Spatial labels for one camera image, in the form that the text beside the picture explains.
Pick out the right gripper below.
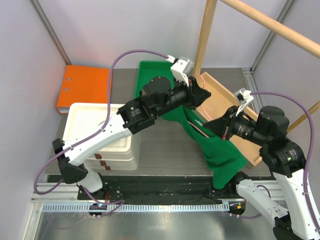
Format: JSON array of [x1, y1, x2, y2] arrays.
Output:
[[203, 104, 269, 145]]

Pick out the pink wire hanger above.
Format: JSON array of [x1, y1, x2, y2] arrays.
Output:
[[187, 74, 211, 138]]

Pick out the green t shirt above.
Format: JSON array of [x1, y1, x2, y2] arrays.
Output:
[[159, 104, 248, 190]]

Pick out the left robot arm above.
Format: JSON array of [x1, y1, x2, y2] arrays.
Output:
[[52, 76, 211, 200]]

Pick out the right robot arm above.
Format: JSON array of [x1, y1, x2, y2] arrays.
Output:
[[203, 106, 320, 240]]

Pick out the wooden clothes rack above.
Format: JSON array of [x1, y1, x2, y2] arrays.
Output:
[[193, 0, 320, 169]]

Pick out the green plastic tray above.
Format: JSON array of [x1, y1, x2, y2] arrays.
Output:
[[133, 60, 181, 101]]

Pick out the white stacked containers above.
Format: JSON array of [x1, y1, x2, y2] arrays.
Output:
[[62, 102, 141, 172]]

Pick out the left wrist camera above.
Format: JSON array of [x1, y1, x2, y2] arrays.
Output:
[[166, 55, 194, 87]]

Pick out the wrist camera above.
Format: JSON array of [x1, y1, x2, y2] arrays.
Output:
[[233, 88, 254, 116], [166, 55, 194, 87]]

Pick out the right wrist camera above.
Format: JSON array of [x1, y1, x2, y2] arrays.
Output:
[[233, 88, 254, 116]]

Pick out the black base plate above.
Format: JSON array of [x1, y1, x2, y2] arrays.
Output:
[[92, 175, 243, 206]]

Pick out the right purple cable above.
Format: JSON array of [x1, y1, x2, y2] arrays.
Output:
[[249, 91, 316, 223]]

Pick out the purple cable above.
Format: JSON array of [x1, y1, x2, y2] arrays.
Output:
[[33, 49, 173, 195], [249, 91, 316, 223]]

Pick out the orange ring binder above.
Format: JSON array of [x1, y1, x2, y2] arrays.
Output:
[[56, 65, 112, 114]]

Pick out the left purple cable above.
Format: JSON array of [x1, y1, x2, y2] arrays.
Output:
[[33, 49, 173, 195]]

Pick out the slotted cable duct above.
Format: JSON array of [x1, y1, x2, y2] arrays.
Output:
[[42, 202, 230, 213]]

